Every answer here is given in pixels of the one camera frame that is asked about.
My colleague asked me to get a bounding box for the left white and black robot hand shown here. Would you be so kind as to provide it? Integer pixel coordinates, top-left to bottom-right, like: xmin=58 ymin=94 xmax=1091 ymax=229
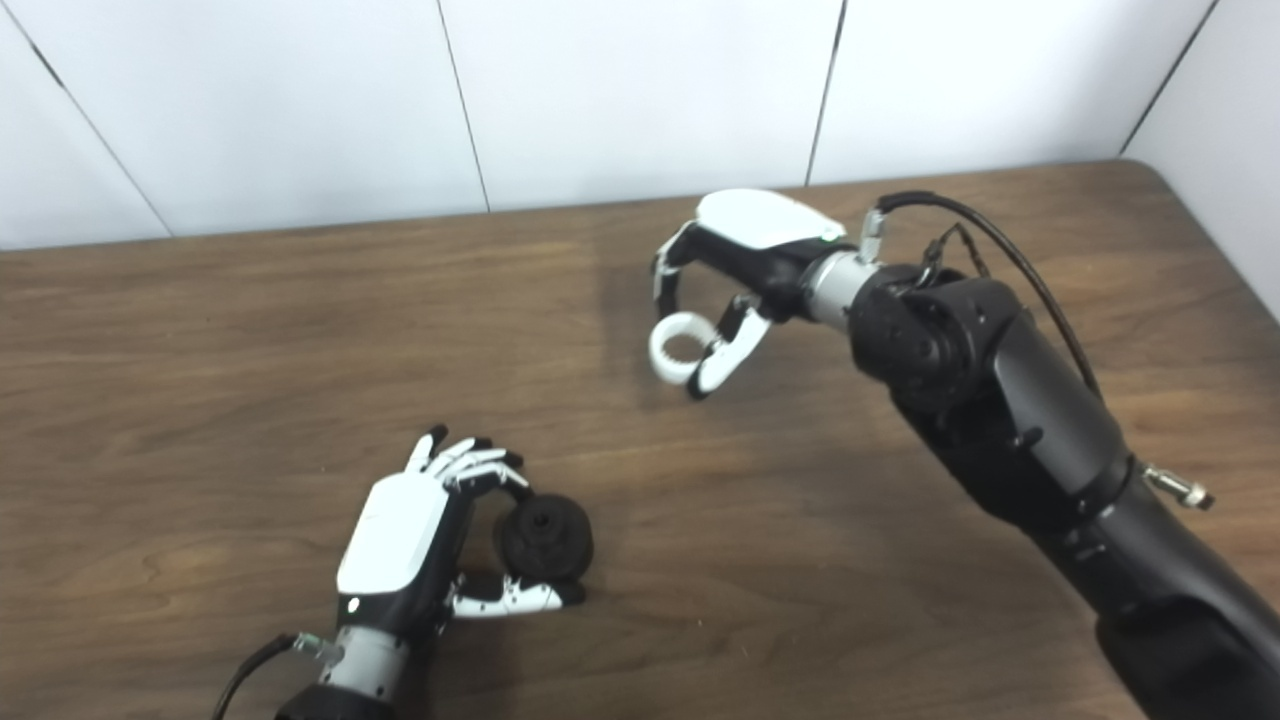
xmin=335 ymin=425 xmax=588 ymax=641

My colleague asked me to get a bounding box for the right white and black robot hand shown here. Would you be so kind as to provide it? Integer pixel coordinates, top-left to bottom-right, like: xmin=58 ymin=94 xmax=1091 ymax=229
xmin=650 ymin=188 xmax=859 ymax=401

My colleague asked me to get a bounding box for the round black part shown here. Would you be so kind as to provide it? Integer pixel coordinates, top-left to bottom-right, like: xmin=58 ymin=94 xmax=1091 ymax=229
xmin=497 ymin=494 xmax=595 ymax=583

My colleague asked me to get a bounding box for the white ring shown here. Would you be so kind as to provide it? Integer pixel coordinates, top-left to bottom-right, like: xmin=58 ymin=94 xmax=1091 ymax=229
xmin=648 ymin=312 xmax=723 ymax=386

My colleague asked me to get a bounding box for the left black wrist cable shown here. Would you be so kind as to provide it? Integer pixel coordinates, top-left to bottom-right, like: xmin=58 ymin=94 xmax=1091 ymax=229
xmin=212 ymin=632 xmax=346 ymax=720

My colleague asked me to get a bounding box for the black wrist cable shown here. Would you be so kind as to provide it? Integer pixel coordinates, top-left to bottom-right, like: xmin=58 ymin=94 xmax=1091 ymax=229
xmin=858 ymin=190 xmax=1216 ymax=511
xmin=212 ymin=632 xmax=346 ymax=720

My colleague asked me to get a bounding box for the thin black wire loop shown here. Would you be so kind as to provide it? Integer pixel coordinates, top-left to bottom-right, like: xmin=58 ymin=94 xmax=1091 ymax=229
xmin=922 ymin=222 xmax=993 ymax=293

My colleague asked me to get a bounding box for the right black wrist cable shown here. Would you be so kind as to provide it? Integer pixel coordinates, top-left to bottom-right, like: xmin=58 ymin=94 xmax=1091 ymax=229
xmin=858 ymin=190 xmax=1216 ymax=511

